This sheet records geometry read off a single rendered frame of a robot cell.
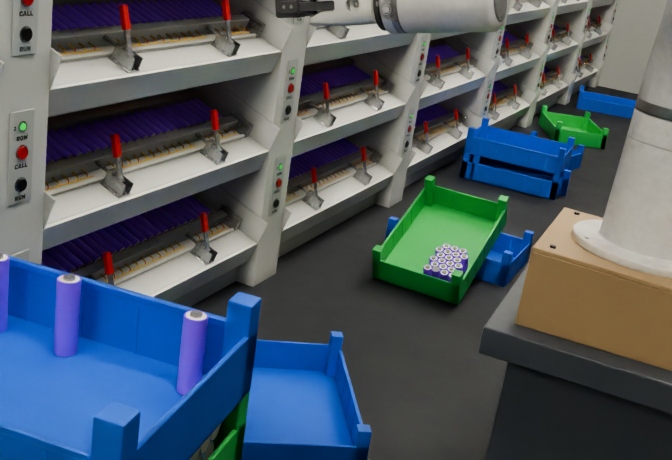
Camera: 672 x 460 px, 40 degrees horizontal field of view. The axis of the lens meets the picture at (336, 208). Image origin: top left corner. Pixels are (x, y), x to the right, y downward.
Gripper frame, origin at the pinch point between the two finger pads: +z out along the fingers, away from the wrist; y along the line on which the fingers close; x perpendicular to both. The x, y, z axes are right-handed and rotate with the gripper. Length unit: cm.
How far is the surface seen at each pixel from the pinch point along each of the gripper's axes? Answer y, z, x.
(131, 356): -66, -21, -25
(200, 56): 6.4, 20.9, -7.6
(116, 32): -9.9, 24.2, -2.6
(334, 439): -9, -8, -63
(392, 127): 100, 27, -34
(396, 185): 103, 28, -50
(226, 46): 13.3, 20.2, -6.5
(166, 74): -4.9, 19.5, -9.4
